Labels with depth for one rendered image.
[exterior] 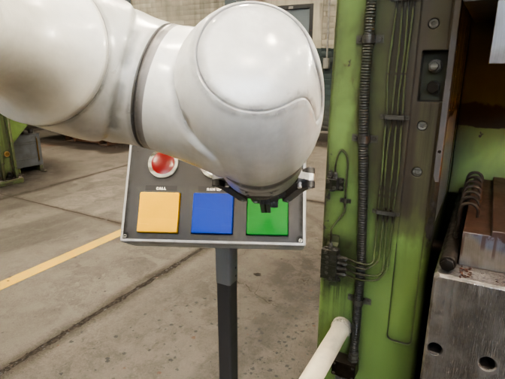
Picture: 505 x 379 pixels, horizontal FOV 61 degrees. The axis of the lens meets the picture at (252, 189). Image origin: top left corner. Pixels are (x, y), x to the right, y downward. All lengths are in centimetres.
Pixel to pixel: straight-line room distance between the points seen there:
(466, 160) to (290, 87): 109
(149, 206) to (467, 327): 61
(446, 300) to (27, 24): 76
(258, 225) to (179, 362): 137
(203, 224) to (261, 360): 134
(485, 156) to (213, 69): 112
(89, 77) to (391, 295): 92
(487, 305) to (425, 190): 28
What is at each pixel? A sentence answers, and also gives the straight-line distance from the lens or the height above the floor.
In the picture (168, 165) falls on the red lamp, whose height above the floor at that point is 109.
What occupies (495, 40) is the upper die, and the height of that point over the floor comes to 130.
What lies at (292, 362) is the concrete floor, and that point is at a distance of 205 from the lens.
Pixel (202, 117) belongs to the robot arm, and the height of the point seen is 124.
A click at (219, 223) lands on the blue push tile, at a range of 78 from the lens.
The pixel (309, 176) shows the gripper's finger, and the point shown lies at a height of 114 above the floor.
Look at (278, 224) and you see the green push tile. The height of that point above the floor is 99.
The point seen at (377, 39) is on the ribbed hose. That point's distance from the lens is 98.
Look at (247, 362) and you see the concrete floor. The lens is 205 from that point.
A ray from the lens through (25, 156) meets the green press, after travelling 575.
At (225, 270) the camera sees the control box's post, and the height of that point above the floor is 84.
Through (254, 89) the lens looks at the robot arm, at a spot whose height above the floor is 126.
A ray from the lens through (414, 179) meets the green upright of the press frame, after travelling 100.
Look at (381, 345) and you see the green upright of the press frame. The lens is 118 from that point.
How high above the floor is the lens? 127
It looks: 17 degrees down
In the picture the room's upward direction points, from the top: straight up
